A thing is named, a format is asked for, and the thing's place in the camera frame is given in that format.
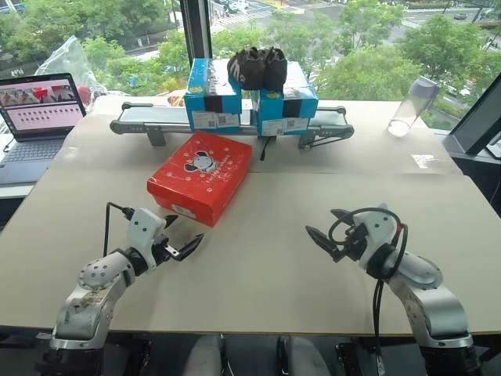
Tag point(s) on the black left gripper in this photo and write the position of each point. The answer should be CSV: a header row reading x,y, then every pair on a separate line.
x,y
166,250

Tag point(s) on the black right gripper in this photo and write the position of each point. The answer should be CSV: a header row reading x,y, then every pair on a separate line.
x,y
353,244

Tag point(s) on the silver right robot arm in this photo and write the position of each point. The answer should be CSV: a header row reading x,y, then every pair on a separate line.
x,y
430,301

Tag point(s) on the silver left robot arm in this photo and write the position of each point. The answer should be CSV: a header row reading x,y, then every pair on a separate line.
x,y
90,297

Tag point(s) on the red shoe box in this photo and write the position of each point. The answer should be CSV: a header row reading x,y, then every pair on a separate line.
x,y
199,176

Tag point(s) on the blue box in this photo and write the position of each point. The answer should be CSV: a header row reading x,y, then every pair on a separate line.
x,y
270,113
195,105

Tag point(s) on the grey conveyor belt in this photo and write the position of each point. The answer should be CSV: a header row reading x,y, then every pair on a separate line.
x,y
133,115

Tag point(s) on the colourful snack package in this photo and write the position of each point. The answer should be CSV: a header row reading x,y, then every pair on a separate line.
x,y
176,100

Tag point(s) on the clear plastic bottle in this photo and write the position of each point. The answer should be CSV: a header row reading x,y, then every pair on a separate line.
x,y
413,107

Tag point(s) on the open grey laptop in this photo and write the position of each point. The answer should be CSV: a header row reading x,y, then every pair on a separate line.
x,y
35,152

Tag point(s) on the small red object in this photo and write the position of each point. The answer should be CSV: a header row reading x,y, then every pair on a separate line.
x,y
83,96

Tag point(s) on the white side desk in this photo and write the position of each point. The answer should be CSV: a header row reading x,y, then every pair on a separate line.
x,y
15,190

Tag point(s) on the black monitor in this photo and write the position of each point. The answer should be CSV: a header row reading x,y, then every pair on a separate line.
x,y
475,125

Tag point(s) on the clear plastic bag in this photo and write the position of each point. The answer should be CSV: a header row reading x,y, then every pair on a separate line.
x,y
66,58

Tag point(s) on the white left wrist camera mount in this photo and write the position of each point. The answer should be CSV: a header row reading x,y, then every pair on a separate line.
x,y
143,231

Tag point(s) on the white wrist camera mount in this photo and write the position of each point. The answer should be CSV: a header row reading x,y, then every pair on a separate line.
x,y
143,231
375,231

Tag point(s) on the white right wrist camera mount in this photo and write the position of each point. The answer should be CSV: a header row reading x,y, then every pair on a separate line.
x,y
375,231

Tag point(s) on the dark window frame post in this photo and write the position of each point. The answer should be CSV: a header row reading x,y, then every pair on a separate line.
x,y
197,27

